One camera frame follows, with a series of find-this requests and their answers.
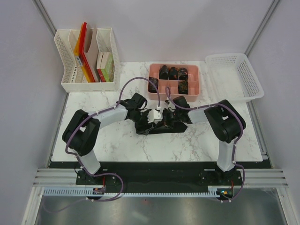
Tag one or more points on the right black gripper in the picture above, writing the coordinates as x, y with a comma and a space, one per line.
166, 120

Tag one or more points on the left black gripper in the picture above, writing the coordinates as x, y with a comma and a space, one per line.
140, 129

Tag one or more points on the long black necktie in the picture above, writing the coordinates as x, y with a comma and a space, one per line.
178, 127

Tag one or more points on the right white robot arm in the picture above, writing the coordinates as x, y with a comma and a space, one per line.
226, 124

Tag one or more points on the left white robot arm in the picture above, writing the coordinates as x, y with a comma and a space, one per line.
82, 131

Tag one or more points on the rolled tie front right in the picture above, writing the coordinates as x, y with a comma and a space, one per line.
183, 87

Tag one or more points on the rolled tie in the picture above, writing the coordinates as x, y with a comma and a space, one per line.
173, 73
183, 87
183, 74
164, 73

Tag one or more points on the pink compartment tray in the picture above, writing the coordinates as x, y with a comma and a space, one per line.
194, 82

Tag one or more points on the rolled tie floral left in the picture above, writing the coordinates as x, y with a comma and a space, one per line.
153, 85

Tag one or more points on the rolled tie back right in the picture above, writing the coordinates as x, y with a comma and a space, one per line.
183, 74

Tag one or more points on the rolled tie back middle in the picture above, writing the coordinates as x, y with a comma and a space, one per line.
173, 73

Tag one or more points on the rolled tie back left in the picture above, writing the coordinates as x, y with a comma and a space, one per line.
164, 73

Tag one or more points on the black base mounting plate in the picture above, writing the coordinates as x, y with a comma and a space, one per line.
158, 177

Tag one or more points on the white plastic basket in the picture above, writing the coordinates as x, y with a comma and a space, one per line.
233, 77

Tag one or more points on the green book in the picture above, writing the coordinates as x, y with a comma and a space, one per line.
107, 66

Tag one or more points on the cream paperback book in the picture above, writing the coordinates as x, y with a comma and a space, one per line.
101, 60

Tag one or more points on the cream desktop file organizer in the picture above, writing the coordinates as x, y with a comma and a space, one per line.
80, 70

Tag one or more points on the beige cardboard folder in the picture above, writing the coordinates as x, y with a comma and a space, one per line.
91, 51

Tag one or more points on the red orange folder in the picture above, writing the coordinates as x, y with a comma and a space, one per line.
80, 55

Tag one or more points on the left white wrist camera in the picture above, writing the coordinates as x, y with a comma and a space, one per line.
155, 115

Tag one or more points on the white slotted cable duct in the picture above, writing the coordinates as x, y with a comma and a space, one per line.
94, 192

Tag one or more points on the aluminium frame rail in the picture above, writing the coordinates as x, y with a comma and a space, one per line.
255, 178

